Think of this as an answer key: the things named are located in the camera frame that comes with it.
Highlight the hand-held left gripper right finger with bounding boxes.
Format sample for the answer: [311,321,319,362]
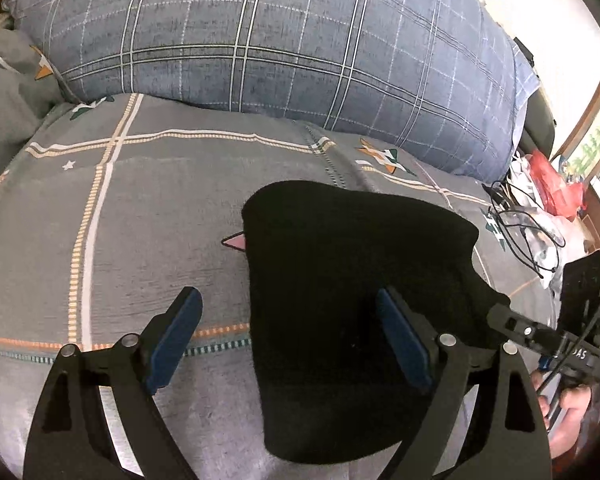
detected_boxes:
[374,285,554,480]

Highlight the grey printed bedsheet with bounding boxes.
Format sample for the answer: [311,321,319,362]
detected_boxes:
[0,92,562,480]

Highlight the black cable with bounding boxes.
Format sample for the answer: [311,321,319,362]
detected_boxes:
[482,180,567,279]

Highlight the dark chair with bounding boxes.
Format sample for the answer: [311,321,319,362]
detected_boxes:
[512,35,559,154]

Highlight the blue plaid pillow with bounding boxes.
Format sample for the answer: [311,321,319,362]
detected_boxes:
[5,0,539,181]

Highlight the black pants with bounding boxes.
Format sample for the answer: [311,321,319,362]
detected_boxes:
[241,180,512,465]

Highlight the grey printed quilt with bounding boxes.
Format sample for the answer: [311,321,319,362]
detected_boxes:
[0,30,69,196]

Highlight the green wall poster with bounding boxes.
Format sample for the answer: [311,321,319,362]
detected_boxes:
[560,100,600,182]

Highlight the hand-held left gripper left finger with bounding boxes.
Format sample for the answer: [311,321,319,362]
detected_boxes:
[22,286,204,480]

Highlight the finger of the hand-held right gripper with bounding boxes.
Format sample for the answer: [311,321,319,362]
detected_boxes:
[486,303,600,377]

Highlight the white plastic bag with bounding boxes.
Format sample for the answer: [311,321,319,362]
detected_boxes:
[500,155,569,287]

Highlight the red plastic bag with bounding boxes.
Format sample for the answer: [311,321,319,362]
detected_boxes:
[527,150,589,219]

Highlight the person's right hand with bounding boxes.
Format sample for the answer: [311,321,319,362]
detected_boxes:
[539,387,594,459]

